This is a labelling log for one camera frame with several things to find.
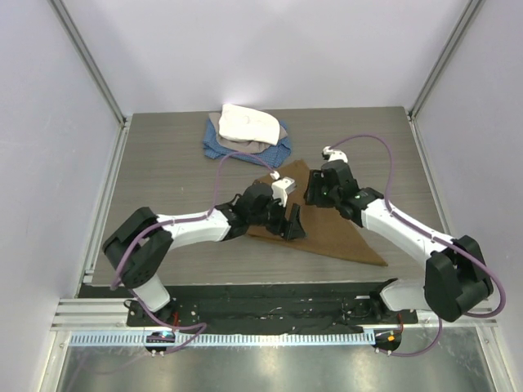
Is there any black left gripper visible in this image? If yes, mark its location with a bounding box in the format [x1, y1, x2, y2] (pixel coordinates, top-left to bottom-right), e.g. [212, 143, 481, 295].
[248, 194, 305, 240]

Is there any brown cloth napkin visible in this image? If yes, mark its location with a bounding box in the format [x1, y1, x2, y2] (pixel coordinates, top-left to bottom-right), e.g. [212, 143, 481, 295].
[248, 159, 387, 267]

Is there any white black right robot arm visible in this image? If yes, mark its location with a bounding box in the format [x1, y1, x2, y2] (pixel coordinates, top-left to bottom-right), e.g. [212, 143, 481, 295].
[304, 159, 494, 323]

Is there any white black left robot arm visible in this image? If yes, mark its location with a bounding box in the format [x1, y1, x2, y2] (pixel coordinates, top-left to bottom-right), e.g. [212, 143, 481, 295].
[102, 178, 306, 326]

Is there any blue checkered cloth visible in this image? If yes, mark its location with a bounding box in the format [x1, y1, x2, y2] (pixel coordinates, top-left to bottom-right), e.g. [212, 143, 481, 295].
[203, 118, 293, 168]

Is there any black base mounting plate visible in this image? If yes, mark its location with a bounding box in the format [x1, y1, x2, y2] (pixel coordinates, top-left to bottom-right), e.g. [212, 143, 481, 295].
[126, 281, 422, 334]

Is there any white folded cloth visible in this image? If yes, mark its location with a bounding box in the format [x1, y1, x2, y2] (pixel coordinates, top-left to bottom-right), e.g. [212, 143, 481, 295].
[218, 104, 280, 145]

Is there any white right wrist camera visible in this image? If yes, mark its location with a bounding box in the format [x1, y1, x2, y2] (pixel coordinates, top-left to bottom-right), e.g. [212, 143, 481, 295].
[322, 146, 348, 163]

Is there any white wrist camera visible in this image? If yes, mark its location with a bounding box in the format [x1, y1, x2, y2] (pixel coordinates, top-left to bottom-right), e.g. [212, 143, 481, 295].
[322, 146, 348, 163]
[270, 171, 297, 207]

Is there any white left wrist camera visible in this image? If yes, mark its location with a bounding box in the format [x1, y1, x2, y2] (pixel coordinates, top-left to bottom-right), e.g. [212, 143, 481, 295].
[270, 171, 297, 207]

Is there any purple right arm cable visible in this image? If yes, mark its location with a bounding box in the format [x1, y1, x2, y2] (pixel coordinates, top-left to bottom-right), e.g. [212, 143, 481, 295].
[330, 134, 507, 359]

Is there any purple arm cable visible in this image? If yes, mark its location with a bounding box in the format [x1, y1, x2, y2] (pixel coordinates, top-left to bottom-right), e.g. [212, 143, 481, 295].
[330, 134, 507, 359]
[110, 151, 208, 353]

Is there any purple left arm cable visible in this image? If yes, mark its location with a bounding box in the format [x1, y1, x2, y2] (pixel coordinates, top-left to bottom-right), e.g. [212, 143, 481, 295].
[110, 151, 208, 353]

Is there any aluminium frame rail left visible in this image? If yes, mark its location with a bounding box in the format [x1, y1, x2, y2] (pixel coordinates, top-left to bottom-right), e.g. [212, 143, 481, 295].
[47, 0, 128, 127]

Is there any aluminium frame rail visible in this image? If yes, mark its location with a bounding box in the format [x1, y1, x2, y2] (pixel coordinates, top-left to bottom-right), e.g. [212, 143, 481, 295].
[407, 0, 486, 119]
[47, 0, 128, 127]

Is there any white slotted cable duct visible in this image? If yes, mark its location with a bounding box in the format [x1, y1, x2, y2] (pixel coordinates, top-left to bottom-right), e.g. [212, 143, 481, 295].
[69, 330, 375, 347]

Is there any aluminium frame rail right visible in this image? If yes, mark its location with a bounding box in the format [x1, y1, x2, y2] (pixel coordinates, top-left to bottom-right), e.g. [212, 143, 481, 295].
[407, 0, 486, 119]

